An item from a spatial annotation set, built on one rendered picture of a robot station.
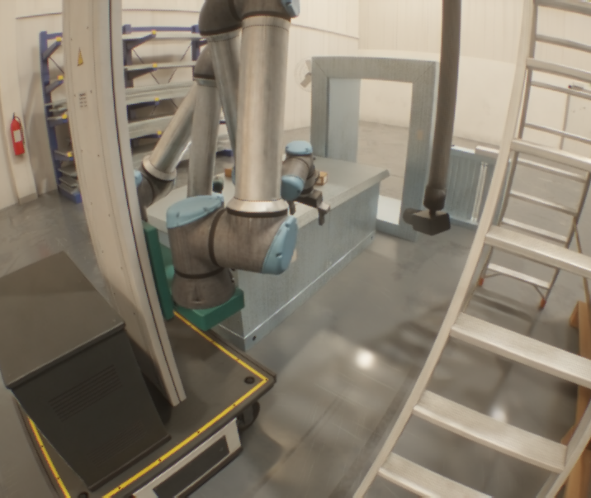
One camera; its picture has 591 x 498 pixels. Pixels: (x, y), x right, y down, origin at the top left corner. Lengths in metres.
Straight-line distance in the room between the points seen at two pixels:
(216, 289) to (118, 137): 0.47
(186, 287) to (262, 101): 0.51
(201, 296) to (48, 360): 0.44
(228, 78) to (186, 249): 0.46
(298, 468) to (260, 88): 1.34
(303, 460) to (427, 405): 0.73
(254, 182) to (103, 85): 0.42
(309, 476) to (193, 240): 1.03
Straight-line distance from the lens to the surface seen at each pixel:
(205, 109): 1.09
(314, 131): 3.46
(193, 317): 0.99
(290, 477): 1.49
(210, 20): 0.91
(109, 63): 0.86
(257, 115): 0.79
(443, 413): 0.95
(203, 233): 0.86
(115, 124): 0.86
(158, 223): 1.96
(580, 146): 10.68
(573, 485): 1.64
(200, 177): 1.15
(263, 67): 0.80
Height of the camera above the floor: 1.35
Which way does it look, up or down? 28 degrees down
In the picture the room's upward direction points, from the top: straight up
